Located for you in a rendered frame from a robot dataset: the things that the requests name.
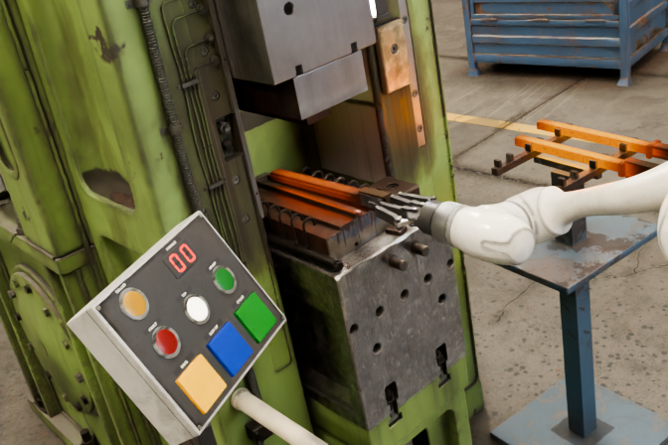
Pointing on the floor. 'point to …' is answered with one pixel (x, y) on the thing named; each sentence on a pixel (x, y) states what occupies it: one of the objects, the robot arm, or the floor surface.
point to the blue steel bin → (568, 9)
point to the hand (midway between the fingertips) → (375, 200)
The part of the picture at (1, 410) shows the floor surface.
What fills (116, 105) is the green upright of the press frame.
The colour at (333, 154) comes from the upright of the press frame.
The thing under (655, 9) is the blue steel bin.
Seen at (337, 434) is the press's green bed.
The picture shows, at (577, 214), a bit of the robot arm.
